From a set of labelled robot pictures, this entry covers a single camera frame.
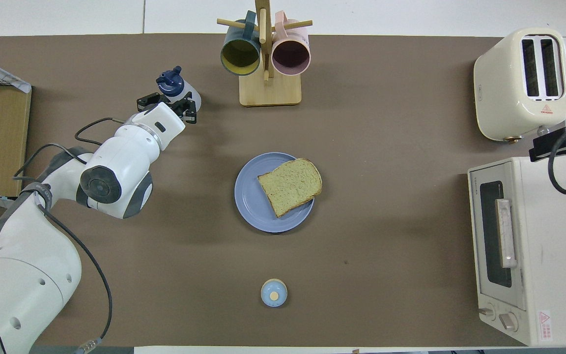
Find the brown table mat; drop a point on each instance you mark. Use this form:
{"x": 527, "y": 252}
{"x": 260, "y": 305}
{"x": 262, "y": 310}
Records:
{"x": 386, "y": 221}

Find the pink mug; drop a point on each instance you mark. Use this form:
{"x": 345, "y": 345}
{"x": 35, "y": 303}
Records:
{"x": 290, "y": 56}

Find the teal mug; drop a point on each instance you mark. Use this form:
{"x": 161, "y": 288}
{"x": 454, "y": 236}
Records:
{"x": 240, "y": 56}

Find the translucent squeeze bottle blue cap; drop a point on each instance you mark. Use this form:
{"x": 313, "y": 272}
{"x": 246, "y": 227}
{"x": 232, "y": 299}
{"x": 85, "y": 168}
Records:
{"x": 170, "y": 83}

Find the cream two-slot toaster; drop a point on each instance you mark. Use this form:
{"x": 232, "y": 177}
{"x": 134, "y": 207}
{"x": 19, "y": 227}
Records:
{"x": 499, "y": 88}

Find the white toaster oven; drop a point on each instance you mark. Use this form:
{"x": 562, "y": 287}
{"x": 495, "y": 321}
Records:
{"x": 558, "y": 270}

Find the blue round plate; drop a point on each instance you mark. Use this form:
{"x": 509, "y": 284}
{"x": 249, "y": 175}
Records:
{"x": 251, "y": 196}

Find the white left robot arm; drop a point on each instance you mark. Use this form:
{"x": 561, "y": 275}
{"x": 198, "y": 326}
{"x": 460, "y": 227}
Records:
{"x": 116, "y": 172}

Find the small blue jar wooden knob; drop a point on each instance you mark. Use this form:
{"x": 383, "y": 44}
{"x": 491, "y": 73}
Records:
{"x": 273, "y": 294}

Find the wooden mug tree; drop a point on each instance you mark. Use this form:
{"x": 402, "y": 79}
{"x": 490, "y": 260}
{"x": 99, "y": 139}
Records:
{"x": 269, "y": 91}

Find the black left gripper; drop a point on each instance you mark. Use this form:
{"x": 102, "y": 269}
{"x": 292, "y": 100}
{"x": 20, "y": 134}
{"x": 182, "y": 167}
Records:
{"x": 166, "y": 101}

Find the toasted bread slice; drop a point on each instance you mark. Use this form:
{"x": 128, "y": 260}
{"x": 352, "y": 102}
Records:
{"x": 290, "y": 187}

